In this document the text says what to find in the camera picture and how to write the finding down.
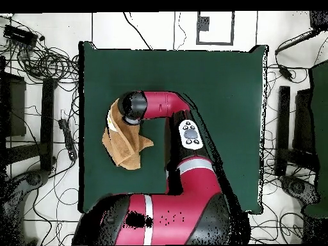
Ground tan terry towel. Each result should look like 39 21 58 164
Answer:
101 98 154 170

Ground black electronics box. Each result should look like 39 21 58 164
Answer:
3 24 39 47

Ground black flat panel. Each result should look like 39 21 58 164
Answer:
293 88 315 154
0 72 27 138

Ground black upright bar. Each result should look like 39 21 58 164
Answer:
40 78 56 171
275 85 291 176

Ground black rod with head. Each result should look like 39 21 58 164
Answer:
274 10 328 55

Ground dark green table cloth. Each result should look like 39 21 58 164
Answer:
78 40 268 215

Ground long black cable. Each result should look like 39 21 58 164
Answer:
122 11 154 50

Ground black stand base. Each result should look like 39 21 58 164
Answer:
280 175 320 206
4 168 51 206

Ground black cable tangle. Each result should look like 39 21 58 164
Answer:
0 42 80 85

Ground grey rectangular frame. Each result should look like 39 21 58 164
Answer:
196 11 234 46

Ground black power adapter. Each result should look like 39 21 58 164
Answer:
277 63 294 81

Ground black power strip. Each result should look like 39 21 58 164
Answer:
58 118 78 161

